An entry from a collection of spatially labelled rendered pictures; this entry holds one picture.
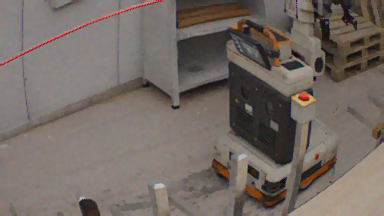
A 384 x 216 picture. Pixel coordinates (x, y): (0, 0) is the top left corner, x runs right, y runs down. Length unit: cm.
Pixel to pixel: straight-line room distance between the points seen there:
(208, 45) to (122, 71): 73
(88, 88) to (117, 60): 31
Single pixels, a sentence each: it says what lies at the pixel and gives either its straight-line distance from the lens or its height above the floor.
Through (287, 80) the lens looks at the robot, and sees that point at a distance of 289.
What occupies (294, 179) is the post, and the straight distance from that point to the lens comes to 189.
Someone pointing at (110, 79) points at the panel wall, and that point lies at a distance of 451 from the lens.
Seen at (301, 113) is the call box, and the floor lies 119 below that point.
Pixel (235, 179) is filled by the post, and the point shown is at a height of 106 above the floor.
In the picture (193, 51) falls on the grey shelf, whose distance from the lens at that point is 479.
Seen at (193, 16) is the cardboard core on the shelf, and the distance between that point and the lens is 434.
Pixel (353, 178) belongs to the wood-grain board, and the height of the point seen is 90.
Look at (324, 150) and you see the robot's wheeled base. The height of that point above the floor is 25.
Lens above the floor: 201
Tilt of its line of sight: 28 degrees down
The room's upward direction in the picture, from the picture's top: 2 degrees counter-clockwise
